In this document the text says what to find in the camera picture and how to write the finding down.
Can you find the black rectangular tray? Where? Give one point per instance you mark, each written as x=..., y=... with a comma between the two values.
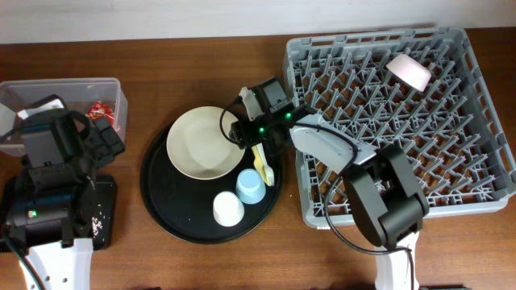
x=31, y=218

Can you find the clear plastic waste bin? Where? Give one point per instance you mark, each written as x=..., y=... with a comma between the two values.
x=78, y=94

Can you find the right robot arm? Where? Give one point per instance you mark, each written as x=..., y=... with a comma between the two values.
x=387, y=201

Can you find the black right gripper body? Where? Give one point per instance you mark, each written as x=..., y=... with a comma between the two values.
x=253, y=130

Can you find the black round tray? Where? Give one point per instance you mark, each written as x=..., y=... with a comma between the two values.
x=183, y=206

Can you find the red snack wrapper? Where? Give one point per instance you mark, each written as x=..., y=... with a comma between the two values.
x=103, y=109

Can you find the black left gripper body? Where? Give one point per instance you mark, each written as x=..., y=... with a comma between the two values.
x=103, y=153

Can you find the grey dishwasher rack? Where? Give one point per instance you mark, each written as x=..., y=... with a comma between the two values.
x=450, y=131

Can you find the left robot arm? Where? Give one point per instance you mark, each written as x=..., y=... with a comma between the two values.
x=55, y=157

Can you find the yellow plastic spoon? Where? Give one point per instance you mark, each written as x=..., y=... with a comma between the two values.
x=258, y=164

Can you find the small pink bowl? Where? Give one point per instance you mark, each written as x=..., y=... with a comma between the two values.
x=410, y=71

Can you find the cooked rice pile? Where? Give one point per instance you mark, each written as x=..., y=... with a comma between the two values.
x=99, y=220

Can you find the cream large bowl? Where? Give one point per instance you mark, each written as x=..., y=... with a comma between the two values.
x=197, y=143

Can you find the white plastic cup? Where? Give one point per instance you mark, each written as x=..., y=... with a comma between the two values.
x=228, y=209

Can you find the light blue plastic cup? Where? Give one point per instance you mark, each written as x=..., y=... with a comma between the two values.
x=250, y=188

